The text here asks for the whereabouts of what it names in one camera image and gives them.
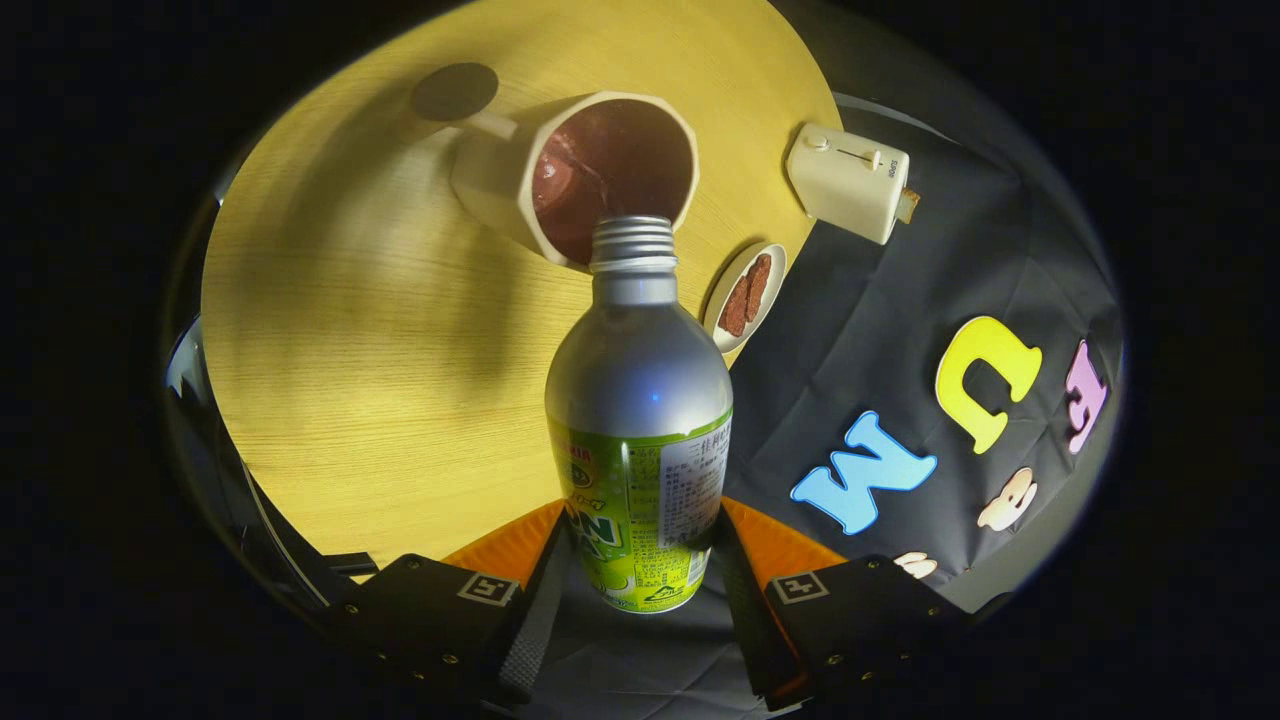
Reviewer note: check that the white round plate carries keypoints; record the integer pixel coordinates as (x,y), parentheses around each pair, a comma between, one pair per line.
(722,335)

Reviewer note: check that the white toaster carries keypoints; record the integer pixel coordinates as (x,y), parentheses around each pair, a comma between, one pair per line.
(850,185)

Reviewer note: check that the toast slice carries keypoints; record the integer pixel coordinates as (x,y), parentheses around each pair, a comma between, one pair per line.
(909,205)

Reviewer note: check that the wooden table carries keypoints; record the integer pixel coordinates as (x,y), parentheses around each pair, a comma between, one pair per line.
(380,380)

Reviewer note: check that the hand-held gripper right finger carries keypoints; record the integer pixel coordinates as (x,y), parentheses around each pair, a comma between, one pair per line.
(748,620)

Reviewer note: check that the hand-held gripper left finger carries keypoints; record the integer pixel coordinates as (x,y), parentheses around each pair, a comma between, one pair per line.
(530,630)

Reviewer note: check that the silver bottle green label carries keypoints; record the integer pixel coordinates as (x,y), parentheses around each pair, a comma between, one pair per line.
(640,380)

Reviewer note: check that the brown sausage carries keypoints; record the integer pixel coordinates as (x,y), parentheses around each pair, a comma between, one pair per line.
(734,308)
(759,285)

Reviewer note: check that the black backdrop cloth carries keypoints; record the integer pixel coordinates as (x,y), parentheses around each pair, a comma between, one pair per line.
(850,350)

